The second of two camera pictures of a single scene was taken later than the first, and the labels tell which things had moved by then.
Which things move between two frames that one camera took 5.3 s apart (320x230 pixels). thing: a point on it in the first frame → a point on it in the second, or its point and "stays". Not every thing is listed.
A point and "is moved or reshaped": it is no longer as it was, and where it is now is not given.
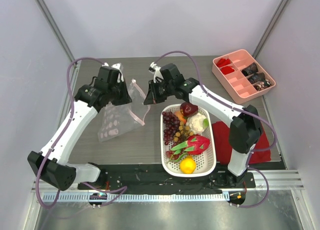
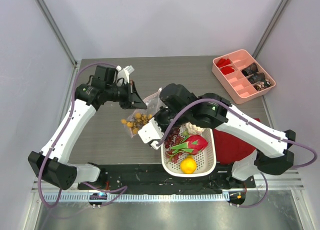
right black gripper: [155, 90] → [161, 117]
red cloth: [223, 151] stays
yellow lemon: [188, 165] stays
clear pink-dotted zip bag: [123, 117] is moved or reshaped
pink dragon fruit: [194, 145] stays
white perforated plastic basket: [205, 163] stays
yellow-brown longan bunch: [183, 133] → [138, 121]
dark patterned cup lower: [257, 77] stays
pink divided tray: [240, 76] stays
